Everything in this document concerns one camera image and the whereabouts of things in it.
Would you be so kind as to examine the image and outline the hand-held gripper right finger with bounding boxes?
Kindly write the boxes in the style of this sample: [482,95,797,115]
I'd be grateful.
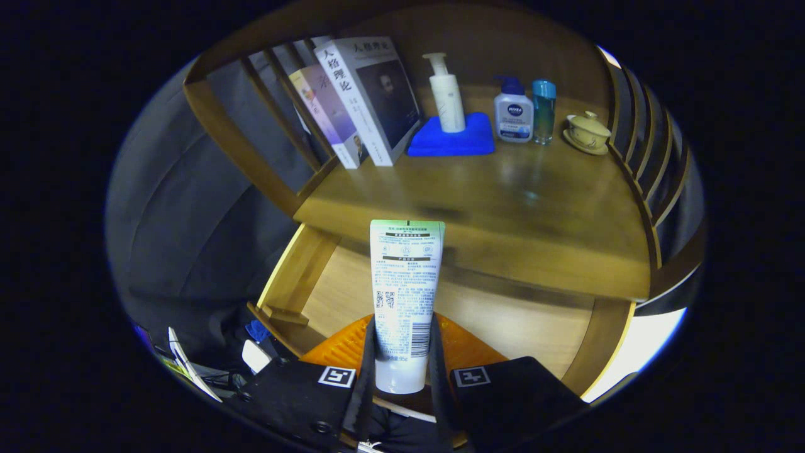
[428,313,589,453]

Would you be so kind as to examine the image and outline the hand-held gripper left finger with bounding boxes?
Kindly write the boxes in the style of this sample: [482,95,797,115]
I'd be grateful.
[236,313,378,453]

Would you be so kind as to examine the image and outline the brown wooden drawer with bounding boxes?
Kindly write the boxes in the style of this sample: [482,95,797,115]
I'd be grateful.
[247,221,637,423]

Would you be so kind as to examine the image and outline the white green tube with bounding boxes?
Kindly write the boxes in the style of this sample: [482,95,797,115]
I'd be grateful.
[369,219,446,395]

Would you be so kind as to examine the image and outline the wooden countertop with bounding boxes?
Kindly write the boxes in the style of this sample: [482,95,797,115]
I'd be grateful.
[292,85,652,301]

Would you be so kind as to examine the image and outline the brown wooden cabinet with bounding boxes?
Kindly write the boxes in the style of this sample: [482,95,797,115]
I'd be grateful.
[182,0,708,315]

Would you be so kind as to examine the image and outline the white flat object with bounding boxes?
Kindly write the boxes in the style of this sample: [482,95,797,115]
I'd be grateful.
[167,327,224,403]

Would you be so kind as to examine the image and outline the white flat panel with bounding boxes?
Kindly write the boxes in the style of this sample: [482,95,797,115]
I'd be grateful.
[582,306,688,403]

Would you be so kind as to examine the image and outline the blue folded cloth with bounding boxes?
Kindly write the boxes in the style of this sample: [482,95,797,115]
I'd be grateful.
[407,112,496,157]

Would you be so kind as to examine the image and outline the purple spine book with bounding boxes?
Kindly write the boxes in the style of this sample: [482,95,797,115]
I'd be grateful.
[289,63,369,171]

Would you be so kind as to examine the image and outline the yellow saucer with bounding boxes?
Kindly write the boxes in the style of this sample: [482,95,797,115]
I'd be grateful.
[563,129,609,156]

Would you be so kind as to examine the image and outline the thick white book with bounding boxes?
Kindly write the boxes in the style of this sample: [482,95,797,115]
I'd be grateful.
[313,36,423,167]

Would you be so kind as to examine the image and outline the white bottle blue cap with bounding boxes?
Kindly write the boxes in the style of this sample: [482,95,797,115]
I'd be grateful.
[494,75,535,144]

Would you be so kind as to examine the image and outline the white pump bottle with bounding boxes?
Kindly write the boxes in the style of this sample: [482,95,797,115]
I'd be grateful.
[422,52,467,134]

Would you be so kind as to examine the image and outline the teal cylindrical bottle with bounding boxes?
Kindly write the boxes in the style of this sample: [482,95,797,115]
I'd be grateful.
[532,79,557,146]

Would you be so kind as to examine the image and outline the yellow lidded teacup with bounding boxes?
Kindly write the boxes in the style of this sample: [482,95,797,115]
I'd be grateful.
[568,111,612,150]

